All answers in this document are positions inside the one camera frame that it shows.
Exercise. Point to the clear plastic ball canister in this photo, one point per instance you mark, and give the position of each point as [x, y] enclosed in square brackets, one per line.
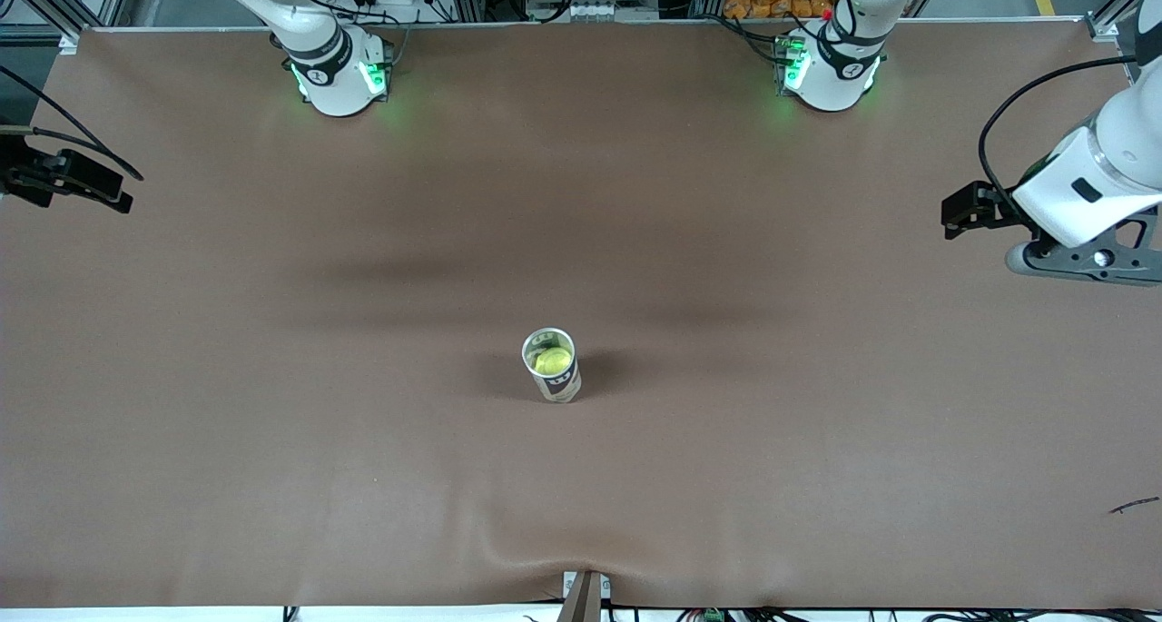
[563, 388]

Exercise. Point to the yellow tennis ball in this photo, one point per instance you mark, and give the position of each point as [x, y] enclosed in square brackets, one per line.
[552, 361]

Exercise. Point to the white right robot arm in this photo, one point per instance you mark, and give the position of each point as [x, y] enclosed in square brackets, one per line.
[336, 86]

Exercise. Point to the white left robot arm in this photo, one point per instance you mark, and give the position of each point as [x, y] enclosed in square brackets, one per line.
[840, 68]

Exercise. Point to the white terminal block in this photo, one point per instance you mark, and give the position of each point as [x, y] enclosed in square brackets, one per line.
[595, 11]

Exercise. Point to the green terminal connector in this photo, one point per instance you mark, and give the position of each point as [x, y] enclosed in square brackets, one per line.
[713, 616]

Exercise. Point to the brown table mat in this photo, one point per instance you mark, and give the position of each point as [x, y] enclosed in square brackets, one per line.
[545, 495]

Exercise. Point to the aluminium frame corner bracket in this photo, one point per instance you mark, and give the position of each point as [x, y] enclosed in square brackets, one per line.
[69, 43]
[1103, 27]

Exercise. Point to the aluminium camera post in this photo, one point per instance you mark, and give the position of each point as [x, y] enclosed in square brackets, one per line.
[585, 597]

